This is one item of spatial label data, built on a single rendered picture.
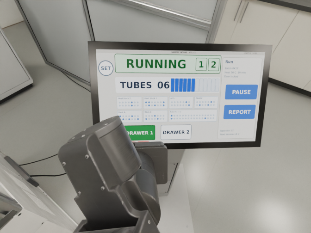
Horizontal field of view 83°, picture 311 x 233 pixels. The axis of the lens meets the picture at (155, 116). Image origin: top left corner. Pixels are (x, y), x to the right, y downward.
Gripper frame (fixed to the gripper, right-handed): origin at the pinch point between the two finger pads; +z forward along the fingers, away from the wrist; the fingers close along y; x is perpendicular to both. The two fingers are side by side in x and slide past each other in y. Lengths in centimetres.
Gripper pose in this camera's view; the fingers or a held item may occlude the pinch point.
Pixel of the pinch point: (137, 146)
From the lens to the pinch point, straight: 38.2
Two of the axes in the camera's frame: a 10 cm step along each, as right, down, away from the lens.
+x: 0.1, 9.8, 2.0
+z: -0.8, -2.0, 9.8
